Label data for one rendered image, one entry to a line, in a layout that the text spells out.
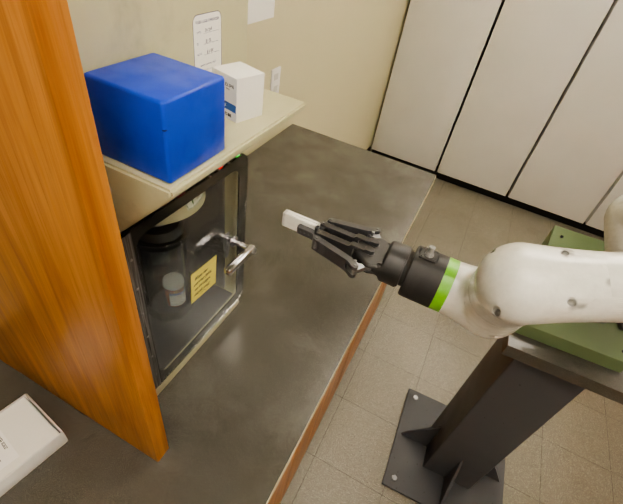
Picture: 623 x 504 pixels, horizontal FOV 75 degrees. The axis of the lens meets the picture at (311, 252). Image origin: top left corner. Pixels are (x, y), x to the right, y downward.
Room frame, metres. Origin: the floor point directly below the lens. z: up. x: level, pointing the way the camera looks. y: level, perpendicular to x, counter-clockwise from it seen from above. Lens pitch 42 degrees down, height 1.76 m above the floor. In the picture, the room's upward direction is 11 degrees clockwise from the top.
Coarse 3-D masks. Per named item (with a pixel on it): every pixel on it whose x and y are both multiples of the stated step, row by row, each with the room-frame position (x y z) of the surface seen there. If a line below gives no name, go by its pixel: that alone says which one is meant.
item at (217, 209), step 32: (192, 192) 0.52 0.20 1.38; (224, 192) 0.59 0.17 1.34; (160, 224) 0.45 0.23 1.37; (192, 224) 0.51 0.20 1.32; (224, 224) 0.59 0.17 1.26; (160, 256) 0.44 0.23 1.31; (192, 256) 0.51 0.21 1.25; (224, 256) 0.59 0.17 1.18; (160, 288) 0.43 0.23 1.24; (224, 288) 0.59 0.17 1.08; (160, 320) 0.42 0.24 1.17; (192, 320) 0.49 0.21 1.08; (160, 352) 0.41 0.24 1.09; (160, 384) 0.39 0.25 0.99
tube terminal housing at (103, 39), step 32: (96, 0) 0.42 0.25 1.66; (128, 0) 0.46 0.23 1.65; (160, 0) 0.50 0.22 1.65; (192, 0) 0.56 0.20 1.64; (224, 0) 0.62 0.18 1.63; (96, 32) 0.42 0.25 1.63; (128, 32) 0.45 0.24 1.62; (160, 32) 0.50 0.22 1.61; (192, 32) 0.55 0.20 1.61; (224, 32) 0.62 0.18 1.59; (96, 64) 0.41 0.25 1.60; (192, 64) 0.55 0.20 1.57; (192, 352) 0.50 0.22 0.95
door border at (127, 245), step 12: (132, 252) 0.39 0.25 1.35; (132, 264) 0.39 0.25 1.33; (132, 276) 0.38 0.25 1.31; (144, 300) 0.40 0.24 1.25; (144, 312) 0.39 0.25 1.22; (144, 324) 0.39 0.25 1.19; (144, 336) 0.38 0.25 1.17; (156, 360) 0.39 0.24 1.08; (156, 372) 0.39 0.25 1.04; (156, 384) 0.38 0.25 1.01
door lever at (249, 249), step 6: (234, 240) 0.62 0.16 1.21; (240, 246) 0.61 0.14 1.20; (246, 246) 0.61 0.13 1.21; (252, 246) 0.61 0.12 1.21; (246, 252) 0.59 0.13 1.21; (252, 252) 0.60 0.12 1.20; (234, 258) 0.57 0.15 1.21; (240, 258) 0.57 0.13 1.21; (246, 258) 0.58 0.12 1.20; (228, 264) 0.55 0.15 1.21; (234, 264) 0.55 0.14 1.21; (240, 264) 0.56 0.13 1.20; (228, 270) 0.53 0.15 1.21; (234, 270) 0.54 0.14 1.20
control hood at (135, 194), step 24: (264, 96) 0.63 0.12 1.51; (264, 120) 0.55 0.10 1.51; (240, 144) 0.47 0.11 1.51; (120, 168) 0.36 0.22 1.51; (216, 168) 0.42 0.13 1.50; (120, 192) 0.36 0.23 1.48; (144, 192) 0.35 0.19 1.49; (168, 192) 0.34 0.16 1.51; (120, 216) 0.36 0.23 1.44; (144, 216) 0.36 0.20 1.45
